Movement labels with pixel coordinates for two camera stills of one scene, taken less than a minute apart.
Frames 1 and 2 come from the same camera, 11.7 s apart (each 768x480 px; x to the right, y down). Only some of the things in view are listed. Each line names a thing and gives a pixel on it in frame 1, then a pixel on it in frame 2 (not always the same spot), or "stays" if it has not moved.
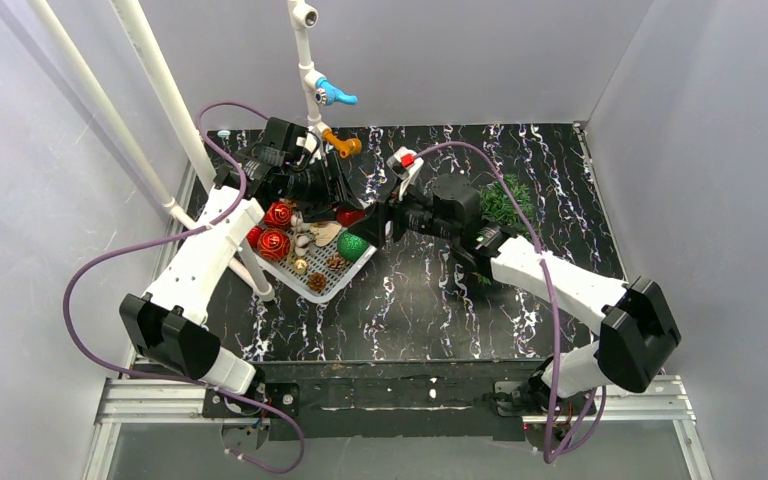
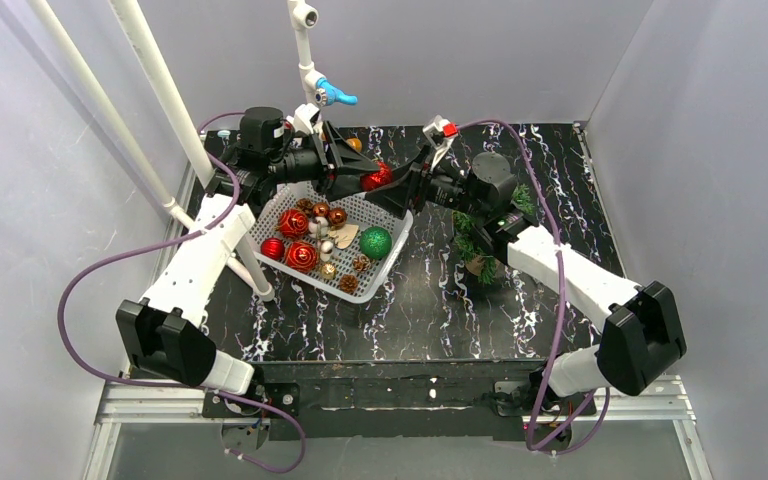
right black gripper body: [387, 221] -> [420, 187]
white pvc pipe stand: [304, 18] stays
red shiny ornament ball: [253, 235] -> [272, 248]
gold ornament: [300, 266] -> [328, 270]
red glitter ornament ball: [346, 216] -> [383, 176]
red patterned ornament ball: [278, 214] -> [294, 223]
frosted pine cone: [335, 262] -> [361, 262]
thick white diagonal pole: [137, 19] stays
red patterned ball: [273, 244] -> [301, 256]
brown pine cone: [317, 281] -> [348, 283]
